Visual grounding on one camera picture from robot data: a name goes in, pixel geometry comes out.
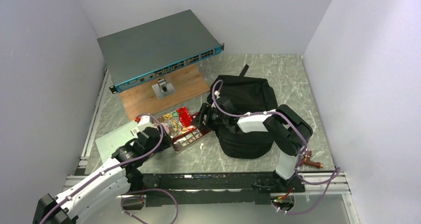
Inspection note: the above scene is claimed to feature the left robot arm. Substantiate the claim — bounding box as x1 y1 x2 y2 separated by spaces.
33 125 171 224

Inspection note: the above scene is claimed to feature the dark red book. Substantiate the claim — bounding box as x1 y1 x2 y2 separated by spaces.
172 115 211 153

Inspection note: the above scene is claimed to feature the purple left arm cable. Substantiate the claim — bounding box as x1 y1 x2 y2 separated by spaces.
38 114 180 224

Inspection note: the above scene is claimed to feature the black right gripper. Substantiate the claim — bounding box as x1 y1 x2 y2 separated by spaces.
190 103 228 132

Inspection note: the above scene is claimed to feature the red snack packet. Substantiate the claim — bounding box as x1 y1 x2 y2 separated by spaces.
158 107 195 138

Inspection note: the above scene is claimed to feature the grey notebook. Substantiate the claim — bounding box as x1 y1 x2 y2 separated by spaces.
95 121 137 162

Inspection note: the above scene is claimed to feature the copper brass tap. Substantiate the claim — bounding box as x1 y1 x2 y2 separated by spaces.
298 149 324 169

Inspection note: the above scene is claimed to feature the metal switch stand bracket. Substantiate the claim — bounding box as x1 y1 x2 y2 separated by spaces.
151 78 175 99

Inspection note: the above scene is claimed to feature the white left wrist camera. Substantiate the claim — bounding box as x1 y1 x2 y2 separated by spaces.
132 115 154 136

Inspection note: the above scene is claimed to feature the wooden base board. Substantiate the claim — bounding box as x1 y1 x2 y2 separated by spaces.
120 65 210 120

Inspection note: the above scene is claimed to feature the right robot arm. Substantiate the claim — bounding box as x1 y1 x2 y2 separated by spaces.
191 97 313 192

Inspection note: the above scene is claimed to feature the grey network switch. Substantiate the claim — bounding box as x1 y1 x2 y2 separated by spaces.
97 9 224 93

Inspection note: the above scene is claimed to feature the black student backpack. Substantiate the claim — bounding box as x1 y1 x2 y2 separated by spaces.
207 65 278 159

